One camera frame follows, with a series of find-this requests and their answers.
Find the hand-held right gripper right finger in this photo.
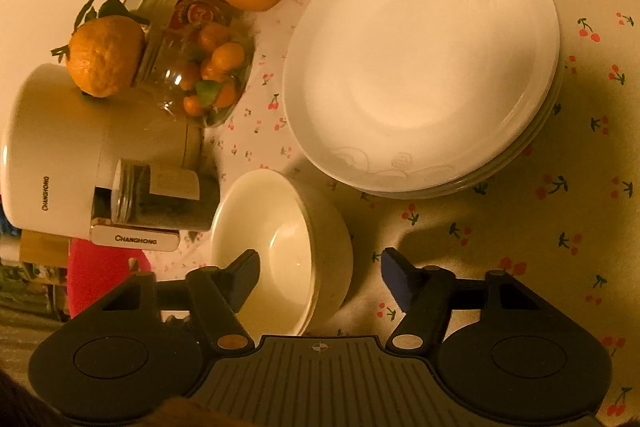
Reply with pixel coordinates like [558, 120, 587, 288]
[381, 248, 542, 353]

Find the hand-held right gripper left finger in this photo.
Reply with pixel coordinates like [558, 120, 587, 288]
[100, 249, 262, 353]

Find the stack of white plates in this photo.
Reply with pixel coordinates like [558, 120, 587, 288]
[282, 0, 561, 194]

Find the glass jar with dark tea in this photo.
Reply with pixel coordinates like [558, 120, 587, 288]
[111, 158, 221, 233]

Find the cherry print tablecloth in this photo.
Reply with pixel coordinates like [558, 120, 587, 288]
[150, 0, 640, 427]

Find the glass jar with kumquats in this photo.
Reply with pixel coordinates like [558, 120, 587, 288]
[135, 19, 253, 130]

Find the large orange with leaves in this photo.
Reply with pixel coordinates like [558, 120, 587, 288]
[50, 0, 147, 98]

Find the red can with metal lid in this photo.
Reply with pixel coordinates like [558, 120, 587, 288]
[122, 0, 236, 32]

